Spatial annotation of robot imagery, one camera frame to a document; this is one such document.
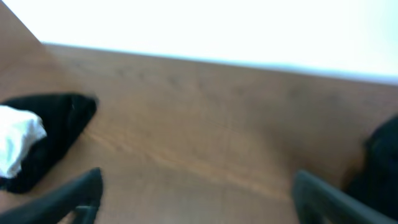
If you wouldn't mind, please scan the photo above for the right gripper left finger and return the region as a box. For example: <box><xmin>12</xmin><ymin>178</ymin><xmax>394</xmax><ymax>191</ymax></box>
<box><xmin>1</xmin><ymin>167</ymin><xmax>103</xmax><ymax>224</ymax></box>

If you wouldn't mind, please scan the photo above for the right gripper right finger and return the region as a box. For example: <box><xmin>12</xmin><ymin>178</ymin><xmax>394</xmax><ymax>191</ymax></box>
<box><xmin>292</xmin><ymin>170</ymin><xmax>396</xmax><ymax>224</ymax></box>

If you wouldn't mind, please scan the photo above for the white printed t-shirt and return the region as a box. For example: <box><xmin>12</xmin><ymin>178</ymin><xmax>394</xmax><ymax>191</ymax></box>
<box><xmin>1</xmin><ymin>105</ymin><xmax>47</xmax><ymax>179</ymax></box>

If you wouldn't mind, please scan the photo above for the black garment right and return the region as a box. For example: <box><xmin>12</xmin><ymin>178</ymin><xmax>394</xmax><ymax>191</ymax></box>
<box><xmin>345</xmin><ymin>116</ymin><xmax>397</xmax><ymax>220</ymax></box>

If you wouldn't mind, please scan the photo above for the black folded garment left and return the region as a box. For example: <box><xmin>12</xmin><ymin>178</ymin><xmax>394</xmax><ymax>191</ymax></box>
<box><xmin>1</xmin><ymin>92</ymin><xmax>98</xmax><ymax>194</ymax></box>

